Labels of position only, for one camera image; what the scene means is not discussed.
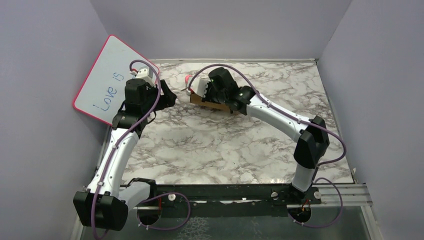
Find pink-capped clear bottle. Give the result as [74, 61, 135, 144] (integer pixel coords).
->
[184, 75, 192, 86]

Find pink-framed whiteboard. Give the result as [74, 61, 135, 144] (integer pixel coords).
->
[73, 35, 160, 125]

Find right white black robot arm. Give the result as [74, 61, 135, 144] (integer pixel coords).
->
[190, 66, 330, 204]

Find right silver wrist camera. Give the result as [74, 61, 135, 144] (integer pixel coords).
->
[189, 78, 210, 98]

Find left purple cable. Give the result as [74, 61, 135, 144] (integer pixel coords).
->
[90, 59, 192, 240]

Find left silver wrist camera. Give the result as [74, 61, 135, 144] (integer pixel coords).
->
[134, 66, 156, 87]

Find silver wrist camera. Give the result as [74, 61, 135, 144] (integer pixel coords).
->
[134, 66, 156, 87]
[189, 78, 210, 98]

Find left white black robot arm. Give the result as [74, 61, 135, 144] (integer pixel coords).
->
[73, 78, 177, 231]

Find brown cardboard box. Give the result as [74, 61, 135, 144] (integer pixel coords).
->
[189, 93, 239, 115]

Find aluminium frame rail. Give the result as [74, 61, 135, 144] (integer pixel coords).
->
[73, 128, 383, 240]

